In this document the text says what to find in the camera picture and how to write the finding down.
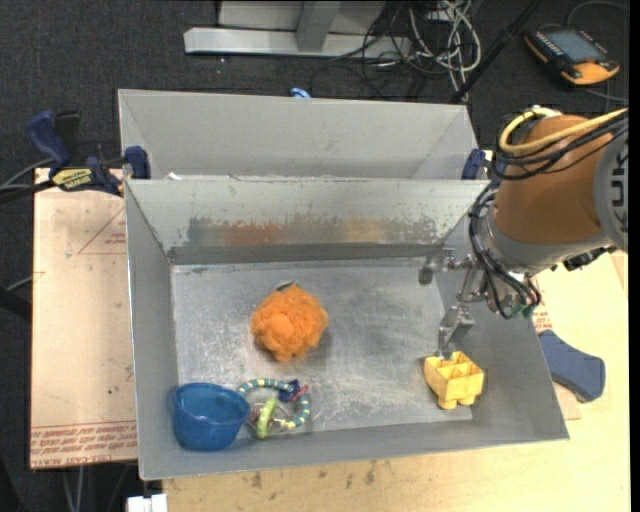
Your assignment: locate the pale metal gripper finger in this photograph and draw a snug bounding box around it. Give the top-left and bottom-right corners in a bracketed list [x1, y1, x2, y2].
[438, 305, 476, 361]
[417, 251, 456, 287]

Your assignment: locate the yellow toy building brick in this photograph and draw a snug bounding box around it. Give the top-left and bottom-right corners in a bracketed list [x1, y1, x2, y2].
[423, 350, 486, 412]

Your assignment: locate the grey metal bin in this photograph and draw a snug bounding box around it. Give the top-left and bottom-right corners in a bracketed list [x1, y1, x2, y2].
[117, 88, 571, 481]

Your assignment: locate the orange mesh bath sponge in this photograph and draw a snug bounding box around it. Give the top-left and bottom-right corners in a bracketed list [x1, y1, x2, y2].
[248, 282, 331, 364]

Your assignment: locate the blue plastic bowl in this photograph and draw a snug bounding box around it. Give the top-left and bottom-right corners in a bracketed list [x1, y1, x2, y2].
[172, 382, 252, 453]

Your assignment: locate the brown cardboard board, red print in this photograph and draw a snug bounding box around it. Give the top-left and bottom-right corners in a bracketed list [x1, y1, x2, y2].
[29, 167, 584, 471]

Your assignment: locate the black cylinder on white bracket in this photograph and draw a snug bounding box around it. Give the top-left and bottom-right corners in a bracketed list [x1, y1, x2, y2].
[562, 247, 610, 274]

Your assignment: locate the teal and yellow ring rattle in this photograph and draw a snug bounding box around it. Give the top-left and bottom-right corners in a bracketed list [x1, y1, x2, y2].
[235, 377, 314, 441]

